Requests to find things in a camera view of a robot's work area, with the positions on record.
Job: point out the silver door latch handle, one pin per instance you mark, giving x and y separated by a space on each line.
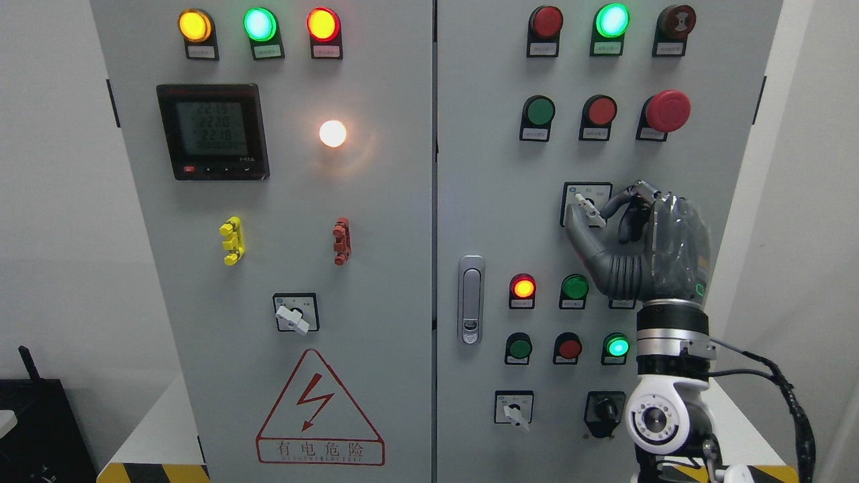
470 311

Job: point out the red indicator light top right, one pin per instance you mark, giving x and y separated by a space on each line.
543 32

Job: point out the gray robotic hand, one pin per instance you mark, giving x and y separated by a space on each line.
674 261

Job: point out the yellow indicator light top left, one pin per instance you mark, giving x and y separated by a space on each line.
199 35

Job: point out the dark red buzzer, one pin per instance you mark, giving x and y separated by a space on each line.
673 27

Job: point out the black rotary selector switch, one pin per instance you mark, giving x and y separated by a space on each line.
603 412

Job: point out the white glowing lamp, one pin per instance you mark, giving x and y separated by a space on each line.
333 133

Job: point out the red push button lower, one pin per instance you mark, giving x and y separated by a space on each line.
567 349

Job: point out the green indicator light top right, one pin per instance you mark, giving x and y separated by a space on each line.
609 26

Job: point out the gray electrical cabinet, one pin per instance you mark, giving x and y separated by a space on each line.
431 93

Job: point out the red push button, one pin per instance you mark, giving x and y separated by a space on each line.
567 349
597 116

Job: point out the red emergency stop button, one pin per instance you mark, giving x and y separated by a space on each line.
665 112

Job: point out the green indicator light middle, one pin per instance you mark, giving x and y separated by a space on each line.
573 293

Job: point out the red indicator light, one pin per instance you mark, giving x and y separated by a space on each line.
325 33
543 32

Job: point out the lit green push button lower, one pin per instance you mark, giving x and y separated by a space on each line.
615 348

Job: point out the red indicator light top left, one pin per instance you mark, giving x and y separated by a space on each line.
325 33

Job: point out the green indicator light top left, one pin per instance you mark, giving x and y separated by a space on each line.
264 34

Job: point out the green indicator light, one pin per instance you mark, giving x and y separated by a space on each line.
264 34
609 26
573 293

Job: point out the red terminal clip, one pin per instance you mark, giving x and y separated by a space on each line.
342 242

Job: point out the gray rotary switch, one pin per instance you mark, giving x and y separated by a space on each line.
592 196
514 408

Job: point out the green push button upper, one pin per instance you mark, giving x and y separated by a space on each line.
536 119

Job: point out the lit red indicator middle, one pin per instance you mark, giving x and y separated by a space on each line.
522 290

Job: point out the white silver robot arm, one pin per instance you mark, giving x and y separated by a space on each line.
665 414

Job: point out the black box with antenna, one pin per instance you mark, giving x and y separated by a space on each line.
41 440

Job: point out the digital power meter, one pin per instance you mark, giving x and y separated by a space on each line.
214 132

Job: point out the yellow terminal clip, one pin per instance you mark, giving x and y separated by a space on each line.
233 240

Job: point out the gray rotary switch left door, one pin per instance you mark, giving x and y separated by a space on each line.
296 312

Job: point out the red push button upper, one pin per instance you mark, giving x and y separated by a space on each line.
597 116

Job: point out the red electric hazard warning sticker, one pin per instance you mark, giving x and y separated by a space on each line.
315 420

